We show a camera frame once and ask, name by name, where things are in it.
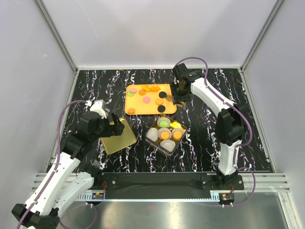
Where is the white paper cup right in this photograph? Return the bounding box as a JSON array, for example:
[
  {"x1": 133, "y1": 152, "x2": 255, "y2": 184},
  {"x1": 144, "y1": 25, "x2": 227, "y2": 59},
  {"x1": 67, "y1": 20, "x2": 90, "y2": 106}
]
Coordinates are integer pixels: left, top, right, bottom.
[{"x1": 172, "y1": 128, "x2": 184, "y2": 141}]

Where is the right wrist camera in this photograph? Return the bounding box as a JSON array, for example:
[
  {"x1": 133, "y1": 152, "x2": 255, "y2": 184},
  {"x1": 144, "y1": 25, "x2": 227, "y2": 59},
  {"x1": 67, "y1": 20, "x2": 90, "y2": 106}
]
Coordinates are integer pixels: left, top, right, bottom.
[{"x1": 172, "y1": 63, "x2": 190, "y2": 81}]

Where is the pink green cookie upper left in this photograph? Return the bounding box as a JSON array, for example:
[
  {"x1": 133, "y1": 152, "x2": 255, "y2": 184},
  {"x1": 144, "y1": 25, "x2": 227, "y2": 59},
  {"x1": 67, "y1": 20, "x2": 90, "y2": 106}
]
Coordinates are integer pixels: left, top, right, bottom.
[{"x1": 129, "y1": 88, "x2": 137, "y2": 93}]

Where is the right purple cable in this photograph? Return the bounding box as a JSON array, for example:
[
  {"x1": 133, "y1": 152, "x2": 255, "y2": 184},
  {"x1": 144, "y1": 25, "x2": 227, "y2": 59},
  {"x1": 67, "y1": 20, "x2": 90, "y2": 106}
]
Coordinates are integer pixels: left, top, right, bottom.
[{"x1": 175, "y1": 56, "x2": 257, "y2": 206}]

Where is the orange round cookie right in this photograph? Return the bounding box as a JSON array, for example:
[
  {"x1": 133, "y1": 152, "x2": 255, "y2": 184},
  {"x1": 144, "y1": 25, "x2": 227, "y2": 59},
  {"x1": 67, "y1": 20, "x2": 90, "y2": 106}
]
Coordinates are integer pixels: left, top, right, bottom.
[{"x1": 155, "y1": 98, "x2": 163, "y2": 105}]

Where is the white paper cup top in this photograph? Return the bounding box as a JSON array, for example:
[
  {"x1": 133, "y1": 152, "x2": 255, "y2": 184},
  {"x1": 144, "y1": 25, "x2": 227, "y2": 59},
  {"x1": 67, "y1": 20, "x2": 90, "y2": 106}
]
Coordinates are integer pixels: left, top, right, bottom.
[{"x1": 157, "y1": 117, "x2": 171, "y2": 128}]

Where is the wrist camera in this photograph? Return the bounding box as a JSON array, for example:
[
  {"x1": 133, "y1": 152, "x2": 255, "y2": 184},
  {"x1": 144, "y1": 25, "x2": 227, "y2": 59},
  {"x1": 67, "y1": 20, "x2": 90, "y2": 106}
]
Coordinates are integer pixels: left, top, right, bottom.
[
  {"x1": 85, "y1": 100, "x2": 107, "y2": 119},
  {"x1": 172, "y1": 63, "x2": 190, "y2": 81}
]

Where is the white paper cup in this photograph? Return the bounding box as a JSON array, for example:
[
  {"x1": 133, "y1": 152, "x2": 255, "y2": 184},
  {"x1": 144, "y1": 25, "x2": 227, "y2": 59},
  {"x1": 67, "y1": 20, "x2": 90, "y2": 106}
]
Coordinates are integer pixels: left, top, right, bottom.
[
  {"x1": 146, "y1": 128, "x2": 159, "y2": 142},
  {"x1": 160, "y1": 139, "x2": 176, "y2": 152},
  {"x1": 158, "y1": 128, "x2": 172, "y2": 140},
  {"x1": 157, "y1": 117, "x2": 171, "y2": 128},
  {"x1": 172, "y1": 128, "x2": 184, "y2": 141}
]

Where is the white paper cup left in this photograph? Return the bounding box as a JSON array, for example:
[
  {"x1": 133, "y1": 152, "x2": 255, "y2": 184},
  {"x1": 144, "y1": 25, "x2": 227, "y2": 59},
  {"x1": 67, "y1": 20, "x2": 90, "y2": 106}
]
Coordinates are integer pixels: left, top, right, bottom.
[{"x1": 146, "y1": 128, "x2": 159, "y2": 142}]

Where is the black round cookie lower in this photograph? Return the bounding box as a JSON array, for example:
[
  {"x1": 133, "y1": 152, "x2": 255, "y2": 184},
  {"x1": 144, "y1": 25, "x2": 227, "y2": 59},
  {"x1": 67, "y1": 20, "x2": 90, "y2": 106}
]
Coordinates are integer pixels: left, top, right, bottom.
[{"x1": 157, "y1": 105, "x2": 166, "y2": 113}]

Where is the clear cookie box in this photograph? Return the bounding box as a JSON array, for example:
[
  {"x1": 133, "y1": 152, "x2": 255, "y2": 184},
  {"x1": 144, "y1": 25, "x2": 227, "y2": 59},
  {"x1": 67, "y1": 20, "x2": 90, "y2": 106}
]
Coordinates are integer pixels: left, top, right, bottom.
[{"x1": 145, "y1": 114, "x2": 187, "y2": 156}]

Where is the white paper cup centre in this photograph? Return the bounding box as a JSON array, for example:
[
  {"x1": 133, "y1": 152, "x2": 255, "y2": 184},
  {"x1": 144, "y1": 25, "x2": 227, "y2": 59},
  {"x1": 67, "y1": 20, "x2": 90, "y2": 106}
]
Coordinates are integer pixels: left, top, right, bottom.
[{"x1": 158, "y1": 128, "x2": 172, "y2": 140}]

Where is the orange round cookie bottom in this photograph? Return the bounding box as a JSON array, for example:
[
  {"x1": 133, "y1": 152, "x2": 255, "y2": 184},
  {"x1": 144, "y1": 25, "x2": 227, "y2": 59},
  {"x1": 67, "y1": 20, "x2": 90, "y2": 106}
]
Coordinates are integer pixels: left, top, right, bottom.
[{"x1": 160, "y1": 131, "x2": 170, "y2": 140}]

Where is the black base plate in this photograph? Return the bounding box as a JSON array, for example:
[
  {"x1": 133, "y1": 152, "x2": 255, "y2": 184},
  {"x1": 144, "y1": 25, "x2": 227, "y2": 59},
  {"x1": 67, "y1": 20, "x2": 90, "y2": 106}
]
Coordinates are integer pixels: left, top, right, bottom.
[{"x1": 92, "y1": 172, "x2": 244, "y2": 201}]

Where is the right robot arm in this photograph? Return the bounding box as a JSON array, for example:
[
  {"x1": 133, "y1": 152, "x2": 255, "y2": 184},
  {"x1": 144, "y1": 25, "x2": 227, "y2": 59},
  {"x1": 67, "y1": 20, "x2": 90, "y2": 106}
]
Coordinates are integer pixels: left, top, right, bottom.
[{"x1": 170, "y1": 70, "x2": 248, "y2": 189}]

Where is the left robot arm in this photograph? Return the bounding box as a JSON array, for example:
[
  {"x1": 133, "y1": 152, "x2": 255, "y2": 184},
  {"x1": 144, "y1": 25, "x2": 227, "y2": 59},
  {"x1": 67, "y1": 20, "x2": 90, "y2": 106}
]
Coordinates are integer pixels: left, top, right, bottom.
[{"x1": 12, "y1": 112, "x2": 124, "y2": 229}]

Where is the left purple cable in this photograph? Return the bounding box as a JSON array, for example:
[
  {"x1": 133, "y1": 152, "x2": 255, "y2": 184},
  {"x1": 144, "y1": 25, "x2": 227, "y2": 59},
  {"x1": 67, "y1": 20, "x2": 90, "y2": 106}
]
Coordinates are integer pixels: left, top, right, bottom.
[{"x1": 19, "y1": 100, "x2": 99, "y2": 229}]

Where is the green pink round cookie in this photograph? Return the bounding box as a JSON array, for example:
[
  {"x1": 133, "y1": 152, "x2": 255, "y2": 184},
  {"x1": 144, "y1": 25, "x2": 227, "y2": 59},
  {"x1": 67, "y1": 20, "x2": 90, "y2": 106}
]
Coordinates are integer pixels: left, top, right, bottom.
[{"x1": 159, "y1": 121, "x2": 168, "y2": 127}]

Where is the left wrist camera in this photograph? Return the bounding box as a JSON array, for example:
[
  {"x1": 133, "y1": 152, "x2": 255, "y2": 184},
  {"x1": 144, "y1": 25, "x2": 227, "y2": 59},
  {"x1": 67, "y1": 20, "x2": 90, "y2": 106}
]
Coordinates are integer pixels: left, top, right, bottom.
[{"x1": 85, "y1": 100, "x2": 107, "y2": 119}]

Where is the orange leaf cookie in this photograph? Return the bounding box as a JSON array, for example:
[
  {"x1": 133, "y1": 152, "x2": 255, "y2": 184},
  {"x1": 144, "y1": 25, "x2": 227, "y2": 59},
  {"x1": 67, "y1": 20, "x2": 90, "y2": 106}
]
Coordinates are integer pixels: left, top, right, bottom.
[{"x1": 150, "y1": 86, "x2": 160, "y2": 92}]

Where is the orange waffle cookie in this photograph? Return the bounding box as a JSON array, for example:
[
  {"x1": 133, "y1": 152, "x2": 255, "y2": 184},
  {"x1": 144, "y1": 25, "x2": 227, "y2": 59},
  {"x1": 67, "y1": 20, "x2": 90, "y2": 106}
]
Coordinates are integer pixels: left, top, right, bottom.
[{"x1": 173, "y1": 131, "x2": 183, "y2": 139}]

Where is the orange plastic tray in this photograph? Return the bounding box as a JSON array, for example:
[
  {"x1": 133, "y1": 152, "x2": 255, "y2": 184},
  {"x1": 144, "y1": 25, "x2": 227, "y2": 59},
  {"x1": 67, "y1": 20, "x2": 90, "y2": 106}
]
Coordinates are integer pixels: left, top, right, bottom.
[{"x1": 124, "y1": 84, "x2": 177, "y2": 115}]

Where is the orange fish cookie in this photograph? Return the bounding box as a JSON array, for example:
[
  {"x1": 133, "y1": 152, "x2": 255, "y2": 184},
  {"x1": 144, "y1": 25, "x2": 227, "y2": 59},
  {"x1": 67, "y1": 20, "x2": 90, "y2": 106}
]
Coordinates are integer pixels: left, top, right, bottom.
[{"x1": 142, "y1": 85, "x2": 151, "y2": 92}]

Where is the small orange flower cookie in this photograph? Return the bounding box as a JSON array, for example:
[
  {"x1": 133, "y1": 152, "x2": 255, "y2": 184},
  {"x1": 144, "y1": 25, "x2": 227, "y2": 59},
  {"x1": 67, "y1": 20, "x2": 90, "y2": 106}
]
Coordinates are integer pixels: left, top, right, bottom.
[{"x1": 139, "y1": 90, "x2": 146, "y2": 95}]

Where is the gold box lid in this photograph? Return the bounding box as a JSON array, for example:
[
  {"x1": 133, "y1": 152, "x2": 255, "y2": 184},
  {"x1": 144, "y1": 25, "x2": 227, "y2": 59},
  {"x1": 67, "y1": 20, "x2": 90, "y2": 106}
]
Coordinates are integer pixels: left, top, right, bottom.
[{"x1": 101, "y1": 117, "x2": 137, "y2": 155}]

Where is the black round cookie upper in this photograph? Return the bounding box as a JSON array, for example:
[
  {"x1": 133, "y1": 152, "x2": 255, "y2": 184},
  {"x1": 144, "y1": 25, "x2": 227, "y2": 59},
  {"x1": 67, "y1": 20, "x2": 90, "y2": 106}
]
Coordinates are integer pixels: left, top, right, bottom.
[{"x1": 159, "y1": 92, "x2": 167, "y2": 98}]

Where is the purple cable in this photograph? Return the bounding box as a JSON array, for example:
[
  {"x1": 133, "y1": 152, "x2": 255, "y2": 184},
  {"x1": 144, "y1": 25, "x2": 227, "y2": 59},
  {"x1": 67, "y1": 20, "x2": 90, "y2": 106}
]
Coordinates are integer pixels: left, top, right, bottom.
[
  {"x1": 175, "y1": 56, "x2": 257, "y2": 206},
  {"x1": 19, "y1": 100, "x2": 99, "y2": 229}
]

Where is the orange round cookie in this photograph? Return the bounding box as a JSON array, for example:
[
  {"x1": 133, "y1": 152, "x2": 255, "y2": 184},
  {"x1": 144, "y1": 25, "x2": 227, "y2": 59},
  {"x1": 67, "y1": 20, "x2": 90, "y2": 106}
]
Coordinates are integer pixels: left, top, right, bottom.
[
  {"x1": 160, "y1": 131, "x2": 170, "y2": 140},
  {"x1": 155, "y1": 98, "x2": 163, "y2": 105}
]

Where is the black round cookie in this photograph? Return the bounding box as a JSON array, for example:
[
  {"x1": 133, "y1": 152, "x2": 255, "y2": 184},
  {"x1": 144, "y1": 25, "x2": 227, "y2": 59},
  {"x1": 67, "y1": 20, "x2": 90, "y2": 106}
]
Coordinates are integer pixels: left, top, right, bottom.
[
  {"x1": 157, "y1": 105, "x2": 166, "y2": 113},
  {"x1": 159, "y1": 92, "x2": 167, "y2": 98}
]

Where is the white paper cup bottom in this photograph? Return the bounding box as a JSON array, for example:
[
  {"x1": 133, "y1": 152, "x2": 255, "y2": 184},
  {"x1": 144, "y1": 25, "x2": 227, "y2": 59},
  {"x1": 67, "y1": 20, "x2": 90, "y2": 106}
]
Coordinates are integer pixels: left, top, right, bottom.
[{"x1": 160, "y1": 139, "x2": 176, "y2": 152}]

